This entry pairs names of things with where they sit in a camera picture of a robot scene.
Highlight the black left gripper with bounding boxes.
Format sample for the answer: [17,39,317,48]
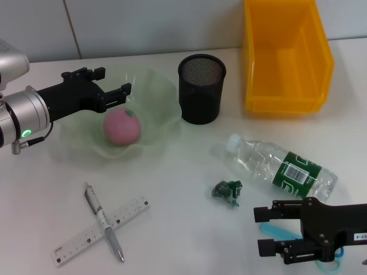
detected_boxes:
[37,66,132,123]

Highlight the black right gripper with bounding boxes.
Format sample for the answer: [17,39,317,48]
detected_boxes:
[253,196,367,265]

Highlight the pink peach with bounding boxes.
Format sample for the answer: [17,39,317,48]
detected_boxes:
[103,108,142,147]

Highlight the green plastic wrapper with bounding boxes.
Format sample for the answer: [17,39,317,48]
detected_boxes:
[211,179,244,209]

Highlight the clear water bottle green label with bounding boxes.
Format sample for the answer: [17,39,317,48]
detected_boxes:
[225,133,338,204]

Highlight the blue scissors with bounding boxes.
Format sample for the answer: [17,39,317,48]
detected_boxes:
[259,223,345,273]

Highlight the green glass fruit plate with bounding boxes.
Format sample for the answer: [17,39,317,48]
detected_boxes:
[50,66,184,159]

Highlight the black mesh pen holder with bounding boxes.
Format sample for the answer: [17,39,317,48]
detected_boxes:
[177,54,227,125]

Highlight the white plastic ruler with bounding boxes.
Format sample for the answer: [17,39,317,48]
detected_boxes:
[50,195,150,268]

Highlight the grey ballpoint pen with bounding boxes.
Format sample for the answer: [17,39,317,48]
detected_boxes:
[83,182,126,263]

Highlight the yellow plastic bin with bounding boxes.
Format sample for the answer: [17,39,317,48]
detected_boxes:
[242,0,335,115]

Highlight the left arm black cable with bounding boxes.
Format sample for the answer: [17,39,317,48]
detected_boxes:
[11,121,54,155]

